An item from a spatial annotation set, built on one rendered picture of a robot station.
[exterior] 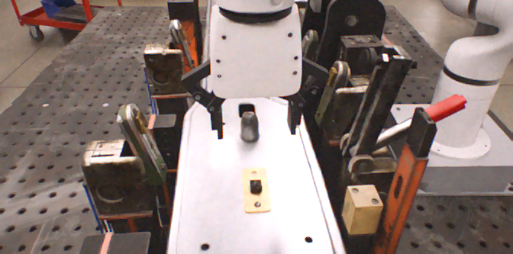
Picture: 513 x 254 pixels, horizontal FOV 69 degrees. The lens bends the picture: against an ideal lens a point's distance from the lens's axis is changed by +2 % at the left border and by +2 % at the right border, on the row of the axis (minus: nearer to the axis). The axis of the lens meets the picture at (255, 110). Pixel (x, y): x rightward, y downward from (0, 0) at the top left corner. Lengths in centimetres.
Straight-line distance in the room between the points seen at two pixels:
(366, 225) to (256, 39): 26
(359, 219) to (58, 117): 107
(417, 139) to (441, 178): 62
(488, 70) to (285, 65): 60
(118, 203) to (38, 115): 81
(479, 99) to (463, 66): 9
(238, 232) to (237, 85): 20
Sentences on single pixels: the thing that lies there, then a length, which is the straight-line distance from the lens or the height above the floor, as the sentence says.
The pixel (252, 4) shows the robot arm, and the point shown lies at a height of 129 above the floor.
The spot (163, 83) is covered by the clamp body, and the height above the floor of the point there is 96.
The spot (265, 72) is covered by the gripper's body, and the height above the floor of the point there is 121.
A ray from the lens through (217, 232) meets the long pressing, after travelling 50.
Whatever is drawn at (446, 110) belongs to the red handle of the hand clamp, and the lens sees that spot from 52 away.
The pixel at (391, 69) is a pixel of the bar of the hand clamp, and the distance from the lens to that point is 44.
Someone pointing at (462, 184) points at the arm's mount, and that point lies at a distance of 104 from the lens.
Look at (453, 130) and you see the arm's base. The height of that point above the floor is 86.
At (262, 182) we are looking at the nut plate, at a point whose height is 100.
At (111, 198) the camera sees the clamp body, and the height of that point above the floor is 96.
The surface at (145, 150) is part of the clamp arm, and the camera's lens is 55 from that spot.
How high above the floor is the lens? 140
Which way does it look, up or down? 35 degrees down
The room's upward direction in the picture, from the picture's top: straight up
